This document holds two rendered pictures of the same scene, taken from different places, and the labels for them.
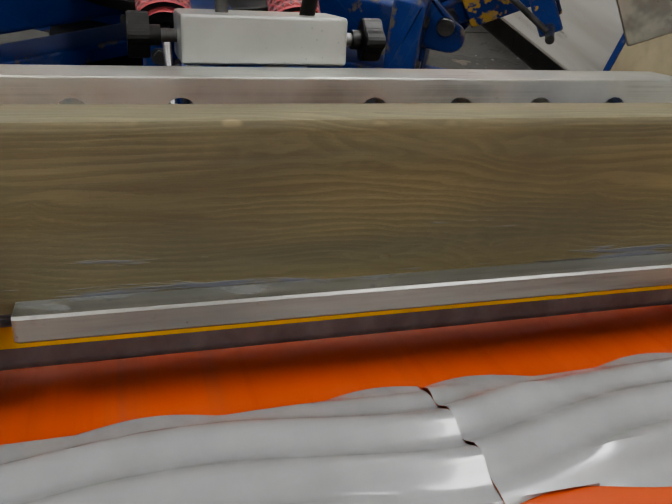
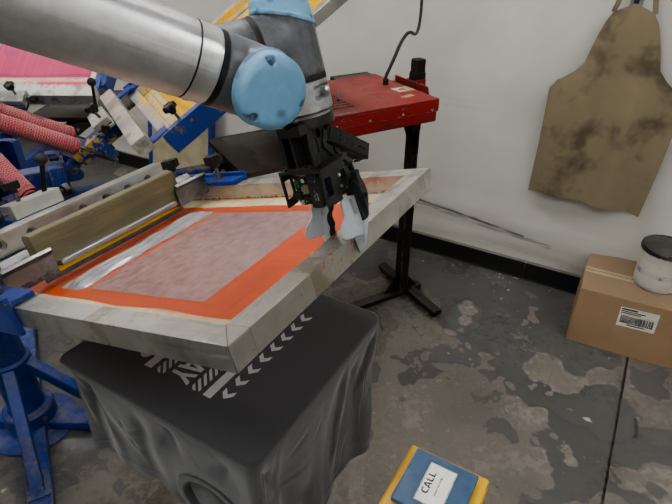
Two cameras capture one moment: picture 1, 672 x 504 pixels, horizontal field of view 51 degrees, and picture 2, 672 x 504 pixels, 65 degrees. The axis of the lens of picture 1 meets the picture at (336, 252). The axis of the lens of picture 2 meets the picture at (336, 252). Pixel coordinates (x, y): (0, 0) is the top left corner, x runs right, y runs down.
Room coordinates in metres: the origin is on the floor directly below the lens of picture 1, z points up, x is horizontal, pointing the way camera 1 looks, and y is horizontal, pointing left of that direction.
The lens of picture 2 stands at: (-0.82, 0.22, 1.67)
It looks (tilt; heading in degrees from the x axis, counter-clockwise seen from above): 32 degrees down; 322
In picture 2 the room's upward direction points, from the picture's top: straight up
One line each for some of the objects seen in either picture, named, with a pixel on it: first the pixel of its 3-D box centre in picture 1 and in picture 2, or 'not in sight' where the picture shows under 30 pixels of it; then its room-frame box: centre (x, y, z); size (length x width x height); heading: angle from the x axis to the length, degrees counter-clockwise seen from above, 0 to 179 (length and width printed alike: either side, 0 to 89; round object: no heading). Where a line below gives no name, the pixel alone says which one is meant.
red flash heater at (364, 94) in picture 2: not in sight; (349, 104); (0.79, -1.13, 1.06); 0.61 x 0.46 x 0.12; 81
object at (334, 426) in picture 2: not in sight; (323, 450); (-0.24, -0.21, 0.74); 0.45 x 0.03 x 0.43; 111
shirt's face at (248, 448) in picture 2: not in sight; (227, 335); (-0.02, -0.12, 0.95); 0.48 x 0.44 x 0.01; 21
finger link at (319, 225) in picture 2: not in sight; (318, 227); (-0.26, -0.19, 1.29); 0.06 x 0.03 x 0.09; 111
